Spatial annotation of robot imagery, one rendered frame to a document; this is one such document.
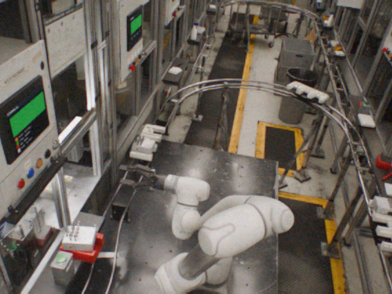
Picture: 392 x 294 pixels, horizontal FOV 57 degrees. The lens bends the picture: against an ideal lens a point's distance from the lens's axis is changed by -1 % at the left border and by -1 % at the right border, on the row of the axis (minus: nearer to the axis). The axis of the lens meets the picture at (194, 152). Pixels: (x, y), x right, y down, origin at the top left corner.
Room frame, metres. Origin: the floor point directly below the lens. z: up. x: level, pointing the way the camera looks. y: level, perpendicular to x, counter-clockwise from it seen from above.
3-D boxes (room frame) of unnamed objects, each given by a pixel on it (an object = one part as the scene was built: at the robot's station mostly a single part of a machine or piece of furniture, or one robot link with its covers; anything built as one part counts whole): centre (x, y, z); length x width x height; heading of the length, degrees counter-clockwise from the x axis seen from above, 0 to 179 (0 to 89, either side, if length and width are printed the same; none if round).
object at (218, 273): (1.13, -0.16, 0.85); 0.18 x 0.16 x 0.22; 126
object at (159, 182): (1.33, 0.16, 1.12); 0.09 x 0.07 x 0.08; 83
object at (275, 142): (3.43, -0.94, 0.01); 1.00 x 0.55 x 0.01; 173
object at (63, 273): (0.89, 0.49, 0.97); 0.08 x 0.08 x 0.12; 83
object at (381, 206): (1.60, -1.14, 0.92); 0.13 x 0.10 x 0.09; 83
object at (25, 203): (0.96, 0.55, 1.37); 0.36 x 0.04 x 0.04; 173
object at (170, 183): (1.32, 0.09, 1.12); 0.09 x 0.06 x 0.09; 173
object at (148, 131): (2.02, 0.32, 0.84); 0.36 x 0.14 x 0.10; 173
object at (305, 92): (3.10, -0.96, 0.84); 0.37 x 0.14 x 0.10; 51
